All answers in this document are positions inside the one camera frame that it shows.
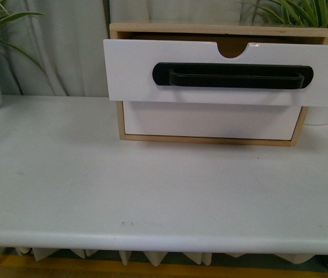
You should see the right white plant pot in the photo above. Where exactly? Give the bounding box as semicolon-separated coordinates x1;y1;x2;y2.
304;107;328;126

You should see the black drawer handle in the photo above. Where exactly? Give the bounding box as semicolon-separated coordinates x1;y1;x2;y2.
152;63;314;90

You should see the white table skirt cloth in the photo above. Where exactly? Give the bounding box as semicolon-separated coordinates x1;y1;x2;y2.
0;247;328;269

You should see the right green spider plant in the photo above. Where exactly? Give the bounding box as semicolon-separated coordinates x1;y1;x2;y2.
241;0;328;28

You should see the white drawer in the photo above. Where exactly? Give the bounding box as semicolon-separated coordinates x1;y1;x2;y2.
104;39;328;107
123;101;301;140

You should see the wooden drawer cabinet frame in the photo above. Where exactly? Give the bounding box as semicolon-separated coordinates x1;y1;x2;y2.
109;23;328;147

